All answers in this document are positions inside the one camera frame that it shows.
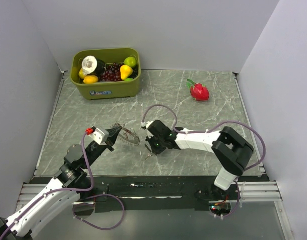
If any olive green plastic bin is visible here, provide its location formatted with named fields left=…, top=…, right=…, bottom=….
left=71, top=48, right=141, bottom=100

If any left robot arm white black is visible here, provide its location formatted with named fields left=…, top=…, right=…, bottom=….
left=0, top=125, right=122, bottom=240

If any red dragon fruit toy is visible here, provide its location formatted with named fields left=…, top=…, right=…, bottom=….
left=187, top=79, right=210, bottom=102

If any yellow fruit at bin left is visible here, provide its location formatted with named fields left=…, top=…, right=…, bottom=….
left=78, top=68, right=86, bottom=80

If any yellow lemon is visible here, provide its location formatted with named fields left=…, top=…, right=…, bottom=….
left=83, top=75, right=99, bottom=84

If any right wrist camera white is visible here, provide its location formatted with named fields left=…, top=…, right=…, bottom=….
left=141, top=121, right=153, bottom=130

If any dark red grape bunch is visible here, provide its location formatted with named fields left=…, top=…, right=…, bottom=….
left=99, top=63, right=139, bottom=82

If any white cut coconut half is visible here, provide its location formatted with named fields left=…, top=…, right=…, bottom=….
left=81, top=55, right=98, bottom=75

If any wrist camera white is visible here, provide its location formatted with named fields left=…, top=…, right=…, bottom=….
left=86, top=126, right=109, bottom=146
left=141, top=121, right=153, bottom=130

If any yellow pear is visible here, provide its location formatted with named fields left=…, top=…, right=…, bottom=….
left=120, top=65, right=134, bottom=81

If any small green lime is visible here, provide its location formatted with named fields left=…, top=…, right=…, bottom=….
left=124, top=78, right=134, bottom=82

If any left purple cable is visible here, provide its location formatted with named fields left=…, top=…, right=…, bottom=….
left=0, top=131, right=126, bottom=240

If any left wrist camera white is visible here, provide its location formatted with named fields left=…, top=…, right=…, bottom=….
left=86, top=126, right=109, bottom=146

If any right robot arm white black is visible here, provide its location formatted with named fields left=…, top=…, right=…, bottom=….
left=141, top=120, right=254, bottom=200

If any green apple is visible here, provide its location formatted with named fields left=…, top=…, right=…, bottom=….
left=124, top=56, right=138, bottom=69

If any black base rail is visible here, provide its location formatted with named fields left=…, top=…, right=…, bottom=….
left=62, top=174, right=271, bottom=213

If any black key tag with key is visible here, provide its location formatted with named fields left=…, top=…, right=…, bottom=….
left=144, top=144, right=154, bottom=160

